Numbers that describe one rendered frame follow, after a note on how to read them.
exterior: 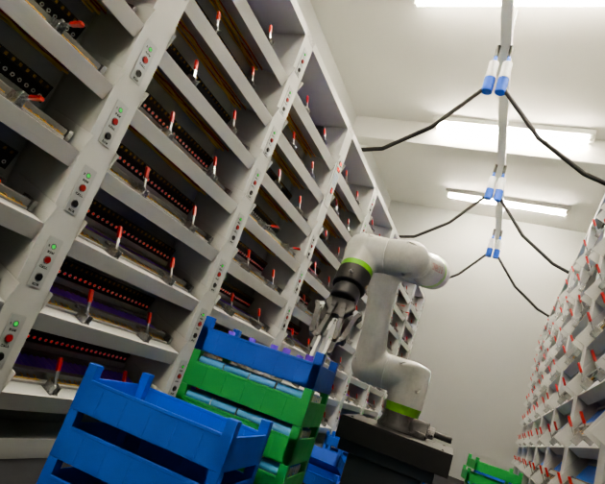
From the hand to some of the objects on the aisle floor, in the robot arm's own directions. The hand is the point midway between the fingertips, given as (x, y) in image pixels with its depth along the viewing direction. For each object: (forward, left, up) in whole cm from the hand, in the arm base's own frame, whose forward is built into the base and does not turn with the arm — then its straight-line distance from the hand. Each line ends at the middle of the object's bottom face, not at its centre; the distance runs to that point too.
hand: (320, 351), depth 121 cm
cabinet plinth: (+68, -74, -51) cm, 113 cm away
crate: (+23, -140, -48) cm, 149 cm away
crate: (+23, -123, -52) cm, 136 cm away
